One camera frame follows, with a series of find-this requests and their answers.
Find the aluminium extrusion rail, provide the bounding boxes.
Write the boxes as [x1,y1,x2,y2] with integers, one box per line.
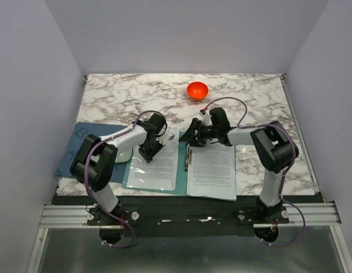
[26,201,347,273]

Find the teal file folder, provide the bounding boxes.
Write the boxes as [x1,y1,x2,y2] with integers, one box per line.
[121,130,238,202]

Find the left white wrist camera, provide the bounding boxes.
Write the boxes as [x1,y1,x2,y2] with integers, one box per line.
[158,130,175,145]

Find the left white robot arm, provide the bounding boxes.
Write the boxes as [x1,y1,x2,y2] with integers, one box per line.
[70,110,175,225]

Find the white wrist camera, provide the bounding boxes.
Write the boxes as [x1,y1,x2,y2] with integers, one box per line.
[158,130,175,145]
[197,109,212,126]

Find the single printed paper sheet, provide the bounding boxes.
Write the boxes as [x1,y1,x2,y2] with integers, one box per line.
[127,131,179,192]

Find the pale green divided plate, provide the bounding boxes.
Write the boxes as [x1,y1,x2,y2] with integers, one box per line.
[115,147,133,163]

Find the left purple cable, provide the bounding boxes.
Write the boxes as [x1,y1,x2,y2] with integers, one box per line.
[84,110,168,249]

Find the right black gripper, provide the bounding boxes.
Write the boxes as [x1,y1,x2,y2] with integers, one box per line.
[178,118,219,148]

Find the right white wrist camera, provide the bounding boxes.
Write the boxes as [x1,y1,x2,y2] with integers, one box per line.
[197,109,212,126]

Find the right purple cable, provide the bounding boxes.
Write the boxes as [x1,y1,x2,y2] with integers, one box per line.
[198,97,306,247]

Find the orange plastic bowl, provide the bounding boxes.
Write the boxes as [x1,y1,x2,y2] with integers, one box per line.
[187,81,209,101]

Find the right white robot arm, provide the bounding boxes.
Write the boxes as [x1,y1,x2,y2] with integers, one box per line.
[179,107,299,223]

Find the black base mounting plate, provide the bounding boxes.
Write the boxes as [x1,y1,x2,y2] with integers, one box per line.
[52,195,326,238]

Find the printed white paper sheets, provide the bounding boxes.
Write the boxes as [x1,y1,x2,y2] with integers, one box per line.
[187,143,237,201]

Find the blue lettered placemat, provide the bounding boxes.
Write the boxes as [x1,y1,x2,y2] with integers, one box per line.
[56,122,126,177]

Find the purple cable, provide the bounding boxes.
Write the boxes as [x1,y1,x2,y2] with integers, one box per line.
[198,97,306,247]
[84,110,168,249]

